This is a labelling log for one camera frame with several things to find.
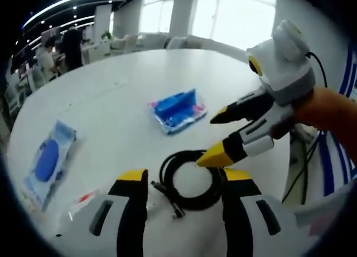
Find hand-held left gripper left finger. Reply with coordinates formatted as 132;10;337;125
69;168;149;257

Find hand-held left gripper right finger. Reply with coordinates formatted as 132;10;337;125
221;168;310;257

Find clear wrapper with red label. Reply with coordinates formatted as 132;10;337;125
66;188;102;221

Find blue tissue packet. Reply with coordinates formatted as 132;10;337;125
147;88;209;135

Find blue pouch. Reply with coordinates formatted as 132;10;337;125
21;119;78;212

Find large window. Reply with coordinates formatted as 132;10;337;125
139;0;277;43

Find white mesh office chair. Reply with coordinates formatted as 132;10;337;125
291;181;357;241

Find white table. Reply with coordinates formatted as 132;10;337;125
7;48;296;257

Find curved ceiling light strip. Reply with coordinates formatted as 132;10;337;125
23;0;143;28

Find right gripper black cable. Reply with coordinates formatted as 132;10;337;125
306;52;329;88

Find black floor cables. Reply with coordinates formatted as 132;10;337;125
281;134;319;205

